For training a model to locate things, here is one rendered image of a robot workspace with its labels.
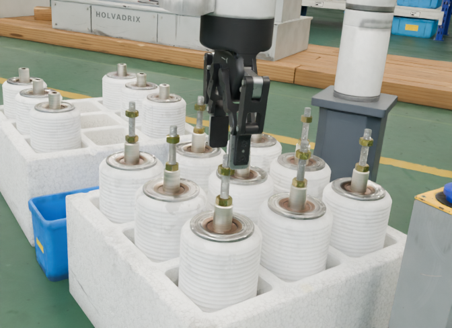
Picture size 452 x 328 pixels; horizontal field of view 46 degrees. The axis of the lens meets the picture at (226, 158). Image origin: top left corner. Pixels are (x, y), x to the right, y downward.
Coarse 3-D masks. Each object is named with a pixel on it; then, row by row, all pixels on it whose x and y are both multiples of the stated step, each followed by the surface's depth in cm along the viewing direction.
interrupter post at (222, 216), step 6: (216, 204) 61; (216, 210) 61; (222, 210) 61; (228, 210) 61; (216, 216) 61; (222, 216) 61; (228, 216) 61; (216, 222) 62; (222, 222) 61; (228, 222) 62; (216, 228) 62; (222, 228) 62; (228, 228) 62
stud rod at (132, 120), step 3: (129, 102) 77; (132, 102) 77; (129, 105) 77; (132, 105) 77; (129, 108) 77; (132, 108) 77; (132, 111) 77; (129, 120) 78; (132, 120) 78; (129, 123) 78; (132, 123) 78; (129, 126) 78; (132, 126) 78; (129, 129) 78; (132, 129) 78; (129, 132) 79; (132, 132) 78; (129, 135) 78; (132, 135) 78
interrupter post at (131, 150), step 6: (126, 144) 79; (132, 144) 79; (138, 144) 79; (126, 150) 79; (132, 150) 79; (138, 150) 79; (126, 156) 79; (132, 156) 79; (138, 156) 80; (126, 162) 79; (132, 162) 79; (138, 162) 80
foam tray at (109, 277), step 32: (96, 192) 86; (96, 224) 76; (128, 224) 76; (96, 256) 77; (128, 256) 69; (384, 256) 73; (96, 288) 79; (128, 288) 69; (160, 288) 62; (288, 288) 64; (320, 288) 65; (352, 288) 69; (384, 288) 74; (96, 320) 81; (128, 320) 70; (160, 320) 62; (192, 320) 57; (224, 320) 58; (256, 320) 60; (288, 320) 63; (320, 320) 67; (352, 320) 72; (384, 320) 77
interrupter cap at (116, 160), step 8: (120, 152) 83; (144, 152) 83; (112, 160) 79; (120, 160) 80; (144, 160) 81; (152, 160) 81; (120, 168) 77; (128, 168) 77; (136, 168) 77; (144, 168) 78
